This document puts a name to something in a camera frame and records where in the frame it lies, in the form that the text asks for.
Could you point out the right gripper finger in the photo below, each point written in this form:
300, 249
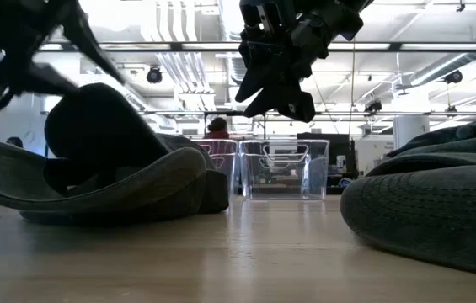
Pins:
292, 103
260, 73

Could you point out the grey baseball cap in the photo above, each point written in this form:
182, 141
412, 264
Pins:
427, 210
448, 143
107, 139

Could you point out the black ceiling spotlight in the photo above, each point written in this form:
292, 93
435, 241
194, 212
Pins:
154, 75
453, 76

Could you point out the person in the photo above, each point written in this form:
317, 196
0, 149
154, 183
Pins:
217, 128
14, 141

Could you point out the black computer monitor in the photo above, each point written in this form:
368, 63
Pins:
338, 147

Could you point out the white round pillar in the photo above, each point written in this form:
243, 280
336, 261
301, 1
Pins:
410, 130

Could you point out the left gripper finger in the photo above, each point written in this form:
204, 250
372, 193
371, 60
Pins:
41, 80
88, 40

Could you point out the black overhead frame bar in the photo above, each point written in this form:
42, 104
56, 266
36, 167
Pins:
431, 46

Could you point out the clear plastic bin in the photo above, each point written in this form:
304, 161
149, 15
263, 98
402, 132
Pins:
284, 172
220, 164

